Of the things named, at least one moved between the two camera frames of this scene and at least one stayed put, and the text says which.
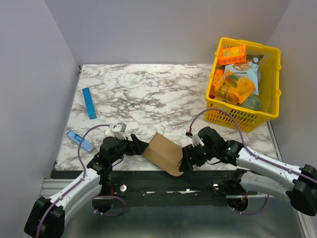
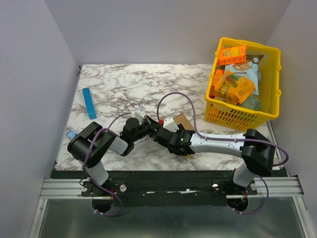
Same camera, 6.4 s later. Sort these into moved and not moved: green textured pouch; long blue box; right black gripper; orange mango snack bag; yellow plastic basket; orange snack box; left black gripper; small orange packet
Moved: left black gripper; right black gripper
Not moved: small orange packet; long blue box; green textured pouch; orange snack box; orange mango snack bag; yellow plastic basket
